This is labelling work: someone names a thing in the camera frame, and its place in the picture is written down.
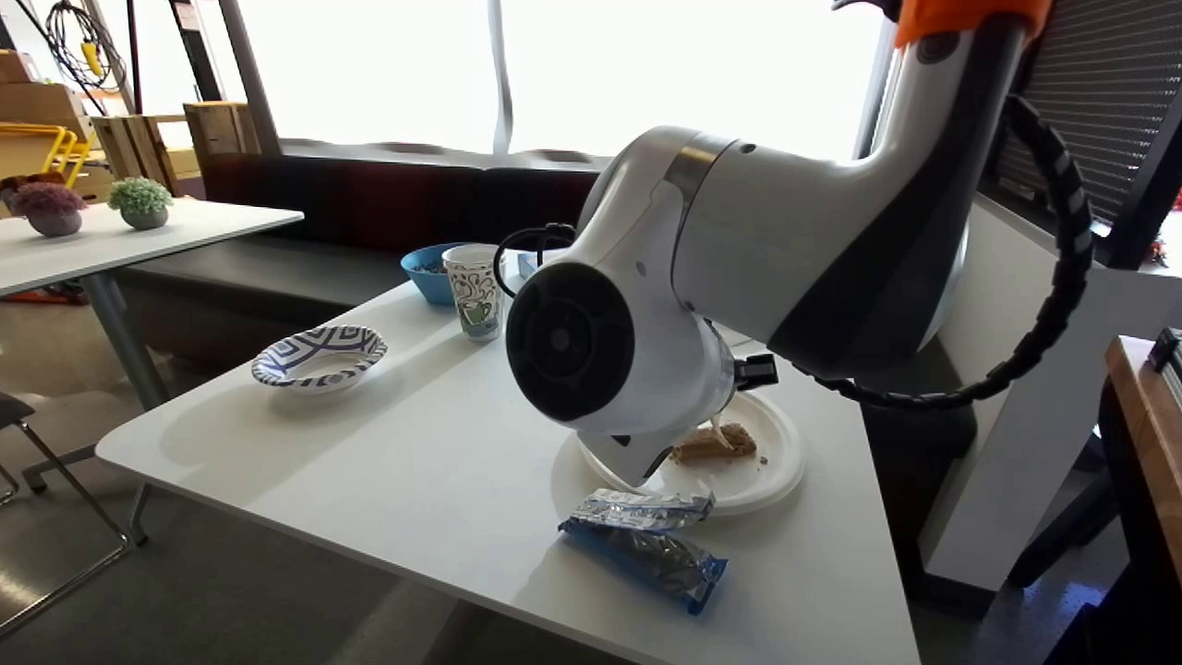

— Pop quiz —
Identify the wooden crate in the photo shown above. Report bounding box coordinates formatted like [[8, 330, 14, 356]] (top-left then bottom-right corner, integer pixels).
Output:
[[181, 101, 265, 178], [88, 111, 188, 198]]

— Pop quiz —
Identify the brown granola bar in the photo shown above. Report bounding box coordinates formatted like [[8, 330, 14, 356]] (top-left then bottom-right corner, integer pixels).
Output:
[[667, 422, 759, 469]]

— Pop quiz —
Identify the wooden desk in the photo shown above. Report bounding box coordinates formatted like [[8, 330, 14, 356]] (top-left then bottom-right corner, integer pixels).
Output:
[[1102, 330, 1182, 594]]

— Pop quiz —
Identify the yellow cart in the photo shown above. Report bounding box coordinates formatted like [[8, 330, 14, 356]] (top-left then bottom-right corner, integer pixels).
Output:
[[0, 119, 102, 188]]

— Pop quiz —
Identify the blue snack wrapper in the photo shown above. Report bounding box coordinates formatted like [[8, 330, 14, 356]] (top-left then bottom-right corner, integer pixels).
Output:
[[555, 484, 732, 618]]

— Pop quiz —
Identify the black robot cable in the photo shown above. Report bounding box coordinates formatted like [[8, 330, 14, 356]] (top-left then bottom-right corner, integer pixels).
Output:
[[810, 87, 1102, 417]]

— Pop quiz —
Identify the empty blue patterned paper bowl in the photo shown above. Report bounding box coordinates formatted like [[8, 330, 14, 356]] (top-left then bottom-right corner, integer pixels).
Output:
[[248, 322, 391, 394]]

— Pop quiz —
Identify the white side table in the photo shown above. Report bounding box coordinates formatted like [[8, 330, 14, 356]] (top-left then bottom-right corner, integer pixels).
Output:
[[0, 195, 306, 409]]

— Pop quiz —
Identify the printed paper cup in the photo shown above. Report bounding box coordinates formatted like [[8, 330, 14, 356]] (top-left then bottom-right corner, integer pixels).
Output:
[[439, 241, 512, 344]]

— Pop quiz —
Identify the black device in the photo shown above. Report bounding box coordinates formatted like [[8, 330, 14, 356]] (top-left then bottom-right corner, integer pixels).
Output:
[[1146, 325, 1182, 374]]

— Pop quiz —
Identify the white paper plate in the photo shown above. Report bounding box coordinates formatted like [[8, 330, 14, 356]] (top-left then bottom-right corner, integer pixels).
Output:
[[547, 389, 810, 517]]

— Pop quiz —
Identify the green ball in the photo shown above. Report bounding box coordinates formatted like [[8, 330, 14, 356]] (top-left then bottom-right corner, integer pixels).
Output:
[[105, 173, 177, 234]]

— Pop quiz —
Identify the purple flower pot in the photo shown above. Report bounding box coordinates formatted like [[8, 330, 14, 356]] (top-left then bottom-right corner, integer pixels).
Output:
[[8, 178, 88, 241]]

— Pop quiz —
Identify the black bench seat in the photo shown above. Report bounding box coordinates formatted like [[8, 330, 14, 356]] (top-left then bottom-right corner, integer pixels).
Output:
[[121, 151, 981, 583]]

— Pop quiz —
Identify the dark framed window blind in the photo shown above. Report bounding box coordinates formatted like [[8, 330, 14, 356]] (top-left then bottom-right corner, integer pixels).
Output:
[[981, 0, 1182, 274]]

